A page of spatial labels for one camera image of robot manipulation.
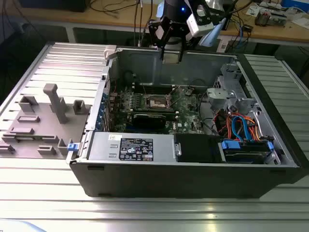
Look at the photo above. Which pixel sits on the green motherboard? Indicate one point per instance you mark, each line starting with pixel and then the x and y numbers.
pixel 186 113

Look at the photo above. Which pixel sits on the grey parts rack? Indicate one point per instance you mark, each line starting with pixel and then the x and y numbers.
pixel 43 125

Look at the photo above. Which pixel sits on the white paper sheet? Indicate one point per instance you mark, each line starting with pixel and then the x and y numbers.
pixel 253 10
pixel 301 21

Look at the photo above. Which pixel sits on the grey electronic device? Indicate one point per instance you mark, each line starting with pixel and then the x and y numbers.
pixel 278 20

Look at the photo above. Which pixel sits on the metal CPU cooler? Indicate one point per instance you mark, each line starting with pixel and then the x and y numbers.
pixel 262 19

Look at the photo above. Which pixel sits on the wooden desk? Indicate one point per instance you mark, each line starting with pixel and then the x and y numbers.
pixel 72 17

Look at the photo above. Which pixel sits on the black graphics card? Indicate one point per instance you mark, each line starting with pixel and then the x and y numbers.
pixel 149 120

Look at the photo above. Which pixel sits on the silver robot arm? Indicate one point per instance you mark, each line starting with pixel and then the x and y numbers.
pixel 211 36

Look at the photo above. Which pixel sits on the hard disk in blue carrier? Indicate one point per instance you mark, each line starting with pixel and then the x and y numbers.
pixel 231 145

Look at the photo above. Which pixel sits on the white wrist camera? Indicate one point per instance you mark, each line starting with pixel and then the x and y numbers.
pixel 200 27

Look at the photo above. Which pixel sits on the black box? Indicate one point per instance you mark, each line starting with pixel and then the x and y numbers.
pixel 53 4

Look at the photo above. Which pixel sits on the small black device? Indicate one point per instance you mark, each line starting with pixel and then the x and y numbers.
pixel 248 27

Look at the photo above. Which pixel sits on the green RAM stick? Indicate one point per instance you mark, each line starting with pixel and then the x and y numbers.
pixel 33 138

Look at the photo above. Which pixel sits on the silver drive cage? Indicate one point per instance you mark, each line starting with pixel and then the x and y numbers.
pixel 253 108

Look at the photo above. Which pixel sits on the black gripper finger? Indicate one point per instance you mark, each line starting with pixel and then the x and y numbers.
pixel 183 33
pixel 157 33

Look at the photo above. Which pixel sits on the silver CPU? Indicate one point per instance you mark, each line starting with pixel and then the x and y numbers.
pixel 171 61

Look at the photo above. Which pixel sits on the coin cell battery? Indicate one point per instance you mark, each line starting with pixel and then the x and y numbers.
pixel 189 92

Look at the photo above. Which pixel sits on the CPU socket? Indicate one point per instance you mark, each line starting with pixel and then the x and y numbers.
pixel 157 102

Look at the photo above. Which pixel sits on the black PC case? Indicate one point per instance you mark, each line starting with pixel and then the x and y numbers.
pixel 169 178

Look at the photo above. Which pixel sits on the grey case latch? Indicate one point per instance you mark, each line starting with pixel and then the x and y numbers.
pixel 109 52

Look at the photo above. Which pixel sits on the white label sheet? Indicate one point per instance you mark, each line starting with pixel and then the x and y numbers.
pixel 222 44

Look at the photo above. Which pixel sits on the grey power supply unit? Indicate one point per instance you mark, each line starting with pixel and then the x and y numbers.
pixel 103 147

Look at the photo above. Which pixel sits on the black tower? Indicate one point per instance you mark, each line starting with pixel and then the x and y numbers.
pixel 230 23

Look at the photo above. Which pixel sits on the blue case latch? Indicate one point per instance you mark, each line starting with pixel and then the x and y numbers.
pixel 73 147

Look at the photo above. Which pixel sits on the blue box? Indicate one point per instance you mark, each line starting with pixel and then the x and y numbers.
pixel 294 3

